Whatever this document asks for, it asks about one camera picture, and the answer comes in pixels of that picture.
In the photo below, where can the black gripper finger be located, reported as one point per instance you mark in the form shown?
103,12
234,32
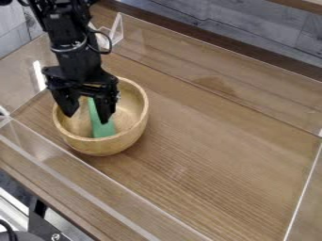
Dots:
106,107
67,99

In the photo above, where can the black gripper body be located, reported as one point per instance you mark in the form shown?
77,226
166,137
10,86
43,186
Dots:
79,70

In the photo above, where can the green stick block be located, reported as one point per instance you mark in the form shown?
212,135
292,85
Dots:
101,129

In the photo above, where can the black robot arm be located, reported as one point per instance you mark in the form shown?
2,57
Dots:
65,19

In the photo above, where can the wooden bowl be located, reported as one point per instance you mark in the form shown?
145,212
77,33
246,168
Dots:
78,131

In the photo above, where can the clear acrylic corner bracket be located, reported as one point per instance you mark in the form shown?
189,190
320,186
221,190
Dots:
109,36

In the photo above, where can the clear acrylic tray wall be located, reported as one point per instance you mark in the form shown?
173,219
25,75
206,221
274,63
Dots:
102,207

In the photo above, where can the black table leg bracket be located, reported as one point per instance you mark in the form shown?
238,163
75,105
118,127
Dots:
39,226

